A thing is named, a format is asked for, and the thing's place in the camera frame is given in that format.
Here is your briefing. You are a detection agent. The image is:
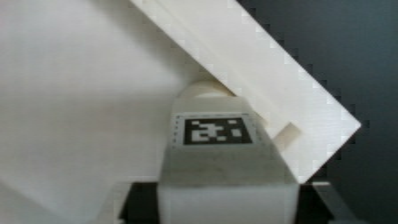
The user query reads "white table leg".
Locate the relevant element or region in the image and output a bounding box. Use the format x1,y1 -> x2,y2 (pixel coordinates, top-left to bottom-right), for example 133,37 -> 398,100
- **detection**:
156,81 -> 299,224

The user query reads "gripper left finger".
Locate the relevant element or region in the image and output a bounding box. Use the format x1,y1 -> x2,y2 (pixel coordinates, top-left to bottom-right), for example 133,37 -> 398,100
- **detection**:
87,182 -> 132,224

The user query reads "white square tabletop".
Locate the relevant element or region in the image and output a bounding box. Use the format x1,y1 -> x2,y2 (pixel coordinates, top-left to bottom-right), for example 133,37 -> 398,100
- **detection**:
0,0 -> 361,224

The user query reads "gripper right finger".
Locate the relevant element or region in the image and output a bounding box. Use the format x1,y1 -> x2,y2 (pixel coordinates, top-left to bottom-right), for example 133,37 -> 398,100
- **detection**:
313,182 -> 364,224

